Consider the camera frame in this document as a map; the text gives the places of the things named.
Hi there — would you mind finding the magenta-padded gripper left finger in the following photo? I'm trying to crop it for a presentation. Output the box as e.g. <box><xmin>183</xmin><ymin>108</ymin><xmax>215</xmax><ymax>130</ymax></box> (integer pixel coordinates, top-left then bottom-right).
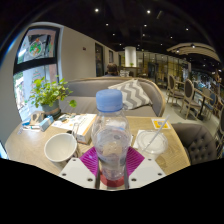
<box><xmin>58</xmin><ymin>146</ymin><xmax>101</xmax><ymax>190</ymax></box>

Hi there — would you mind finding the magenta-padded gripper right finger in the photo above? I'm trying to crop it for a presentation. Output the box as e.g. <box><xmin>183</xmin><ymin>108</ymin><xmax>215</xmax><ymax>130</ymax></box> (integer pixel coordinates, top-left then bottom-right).
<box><xmin>123</xmin><ymin>146</ymin><xmax>167</xmax><ymax>190</ymax></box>

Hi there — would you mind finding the clear blue-capped water bottle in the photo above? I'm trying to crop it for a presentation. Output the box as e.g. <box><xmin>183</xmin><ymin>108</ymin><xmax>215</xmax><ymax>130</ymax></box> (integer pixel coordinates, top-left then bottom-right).
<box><xmin>90</xmin><ymin>88</ymin><xmax>132</xmax><ymax>183</ymax></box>

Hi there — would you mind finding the clear plastic cup with straw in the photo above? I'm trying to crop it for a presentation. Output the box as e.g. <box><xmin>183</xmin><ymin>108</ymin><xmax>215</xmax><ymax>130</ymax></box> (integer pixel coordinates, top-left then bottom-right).
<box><xmin>136</xmin><ymin>114</ymin><xmax>169</xmax><ymax>161</ymax></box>

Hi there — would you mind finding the white printed mug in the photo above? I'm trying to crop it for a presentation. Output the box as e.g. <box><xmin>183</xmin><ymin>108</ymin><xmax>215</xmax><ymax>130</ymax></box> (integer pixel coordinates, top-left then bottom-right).
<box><xmin>43</xmin><ymin>132</ymin><xmax>81</xmax><ymax>164</ymax></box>

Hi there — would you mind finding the printed menu book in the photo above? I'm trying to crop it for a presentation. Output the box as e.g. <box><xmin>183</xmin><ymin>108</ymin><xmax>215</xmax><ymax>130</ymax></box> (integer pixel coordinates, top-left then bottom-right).
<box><xmin>51</xmin><ymin>113</ymin><xmax>98</xmax><ymax>145</ymax></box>

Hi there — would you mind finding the yellow square card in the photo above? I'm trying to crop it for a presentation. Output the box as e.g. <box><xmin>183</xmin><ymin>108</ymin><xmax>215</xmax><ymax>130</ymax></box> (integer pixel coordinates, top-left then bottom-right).
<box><xmin>151</xmin><ymin>118</ymin><xmax>172</xmax><ymax>130</ymax></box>

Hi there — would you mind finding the light blue tissue pack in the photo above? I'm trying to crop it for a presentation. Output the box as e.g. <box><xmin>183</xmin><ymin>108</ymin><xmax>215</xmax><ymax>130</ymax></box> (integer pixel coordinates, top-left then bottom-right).
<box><xmin>39</xmin><ymin>114</ymin><xmax>55</xmax><ymax>132</ymax></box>

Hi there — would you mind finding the dark grey tufted armchair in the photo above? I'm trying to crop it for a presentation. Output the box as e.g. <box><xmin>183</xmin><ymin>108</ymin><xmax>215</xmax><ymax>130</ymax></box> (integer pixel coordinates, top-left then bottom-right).
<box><xmin>171</xmin><ymin>122</ymin><xmax>221</xmax><ymax>166</ymax></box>

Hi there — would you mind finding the grey white chevron cushion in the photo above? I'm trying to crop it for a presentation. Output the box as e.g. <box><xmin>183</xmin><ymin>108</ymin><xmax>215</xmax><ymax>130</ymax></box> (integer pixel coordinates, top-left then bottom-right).
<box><xmin>107</xmin><ymin>78</ymin><xmax>154</xmax><ymax>111</ymax></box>

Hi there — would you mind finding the grey curved sofa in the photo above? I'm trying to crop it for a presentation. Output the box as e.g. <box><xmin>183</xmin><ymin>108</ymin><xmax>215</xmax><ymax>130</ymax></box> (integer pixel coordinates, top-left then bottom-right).
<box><xmin>58</xmin><ymin>77</ymin><xmax>167</xmax><ymax>118</ymax></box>

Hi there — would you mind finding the green potted plant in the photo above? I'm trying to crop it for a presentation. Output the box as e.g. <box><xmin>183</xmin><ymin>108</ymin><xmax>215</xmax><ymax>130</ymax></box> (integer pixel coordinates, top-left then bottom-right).
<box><xmin>29</xmin><ymin>75</ymin><xmax>78</xmax><ymax>118</ymax></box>

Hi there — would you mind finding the group of wooden chairs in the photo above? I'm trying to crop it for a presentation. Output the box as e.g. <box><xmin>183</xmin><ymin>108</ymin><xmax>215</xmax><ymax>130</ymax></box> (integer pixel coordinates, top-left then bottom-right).
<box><xmin>165</xmin><ymin>73</ymin><xmax>224</xmax><ymax>134</ymax></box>

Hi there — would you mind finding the person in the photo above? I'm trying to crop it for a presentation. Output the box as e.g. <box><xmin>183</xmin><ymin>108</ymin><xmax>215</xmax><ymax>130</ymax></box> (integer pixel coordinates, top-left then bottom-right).
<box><xmin>103</xmin><ymin>62</ymin><xmax>120</xmax><ymax>78</ymax></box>

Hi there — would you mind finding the group of ceiling lights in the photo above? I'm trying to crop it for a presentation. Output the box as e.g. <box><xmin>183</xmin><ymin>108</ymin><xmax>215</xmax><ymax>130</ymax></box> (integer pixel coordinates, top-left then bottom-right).
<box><xmin>93</xmin><ymin>6</ymin><xmax>198</xmax><ymax>48</ymax></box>

